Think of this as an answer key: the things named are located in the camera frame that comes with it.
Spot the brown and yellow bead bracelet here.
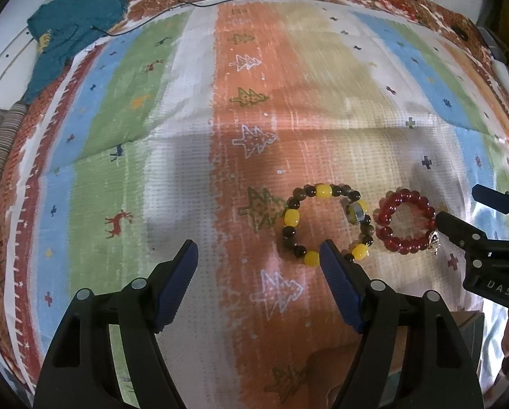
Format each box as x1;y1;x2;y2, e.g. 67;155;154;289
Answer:
282;183;372;267

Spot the white panel with screw holes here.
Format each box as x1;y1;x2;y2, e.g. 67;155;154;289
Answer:
0;26;39;108

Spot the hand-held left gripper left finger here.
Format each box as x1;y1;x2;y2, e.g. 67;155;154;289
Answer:
33;239;200;409

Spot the colourful striped mat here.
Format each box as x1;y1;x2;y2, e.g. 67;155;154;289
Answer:
35;0;509;409

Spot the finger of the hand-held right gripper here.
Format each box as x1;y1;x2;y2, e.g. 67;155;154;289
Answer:
472;184;509;216
435;212;492;256

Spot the teal knitted garment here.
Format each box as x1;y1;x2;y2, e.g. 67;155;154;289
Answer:
23;0;128;104

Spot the dark red bead bracelet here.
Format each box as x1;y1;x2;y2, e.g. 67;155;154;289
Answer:
374;188;443;257

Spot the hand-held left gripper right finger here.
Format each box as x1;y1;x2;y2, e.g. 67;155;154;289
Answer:
320;239;485;409

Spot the black cable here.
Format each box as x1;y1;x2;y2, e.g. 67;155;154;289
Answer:
67;0;281;37

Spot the colourful striped blanket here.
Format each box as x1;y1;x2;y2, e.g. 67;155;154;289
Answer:
0;0;509;409

